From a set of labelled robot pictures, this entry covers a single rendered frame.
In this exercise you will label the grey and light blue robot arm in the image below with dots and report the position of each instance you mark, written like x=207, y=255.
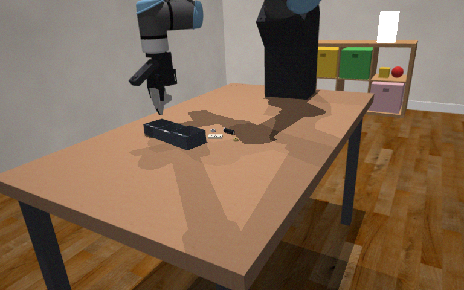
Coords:
x=156, y=17

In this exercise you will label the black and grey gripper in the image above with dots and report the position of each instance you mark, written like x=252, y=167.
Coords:
x=155, y=84

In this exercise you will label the black aa battery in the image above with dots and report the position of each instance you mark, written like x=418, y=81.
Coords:
x=229, y=131

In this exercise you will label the grey three-compartment bin rack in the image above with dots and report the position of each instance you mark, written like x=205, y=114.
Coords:
x=185, y=137

